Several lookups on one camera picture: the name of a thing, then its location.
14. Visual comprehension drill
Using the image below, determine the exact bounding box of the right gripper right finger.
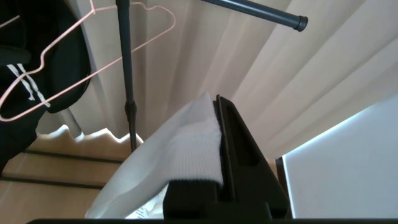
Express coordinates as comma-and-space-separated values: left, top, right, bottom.
213, 95, 293, 218

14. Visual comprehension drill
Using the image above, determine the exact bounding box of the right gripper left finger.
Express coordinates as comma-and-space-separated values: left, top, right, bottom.
163, 179, 225, 218

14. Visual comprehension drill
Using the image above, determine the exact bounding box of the white garment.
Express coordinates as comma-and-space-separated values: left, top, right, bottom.
85, 92, 224, 219

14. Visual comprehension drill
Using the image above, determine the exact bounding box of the black knitted garment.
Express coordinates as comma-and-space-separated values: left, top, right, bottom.
0, 0, 92, 175

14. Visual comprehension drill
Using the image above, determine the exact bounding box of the black clothes rack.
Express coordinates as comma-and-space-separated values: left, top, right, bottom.
0, 0, 308, 190

